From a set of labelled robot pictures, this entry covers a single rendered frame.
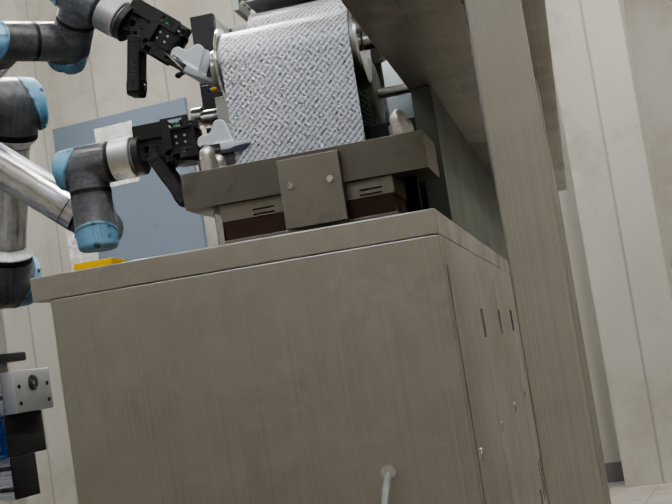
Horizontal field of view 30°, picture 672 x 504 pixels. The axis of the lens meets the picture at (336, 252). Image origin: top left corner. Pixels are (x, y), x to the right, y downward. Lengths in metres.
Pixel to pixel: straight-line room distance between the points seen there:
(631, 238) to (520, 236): 3.76
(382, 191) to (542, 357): 0.68
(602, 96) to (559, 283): 3.84
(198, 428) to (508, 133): 0.81
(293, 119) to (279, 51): 0.12
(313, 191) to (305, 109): 0.28
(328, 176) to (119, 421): 0.50
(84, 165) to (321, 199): 0.51
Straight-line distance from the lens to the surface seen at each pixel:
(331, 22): 2.22
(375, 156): 1.95
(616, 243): 5.10
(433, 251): 1.87
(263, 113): 2.21
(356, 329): 1.88
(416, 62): 1.99
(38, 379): 2.80
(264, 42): 2.23
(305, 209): 1.94
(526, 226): 1.35
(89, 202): 2.25
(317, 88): 2.19
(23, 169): 2.41
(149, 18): 2.34
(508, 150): 1.36
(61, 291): 2.02
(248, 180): 1.99
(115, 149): 2.25
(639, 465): 5.14
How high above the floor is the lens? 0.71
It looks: 5 degrees up
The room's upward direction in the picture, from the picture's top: 9 degrees counter-clockwise
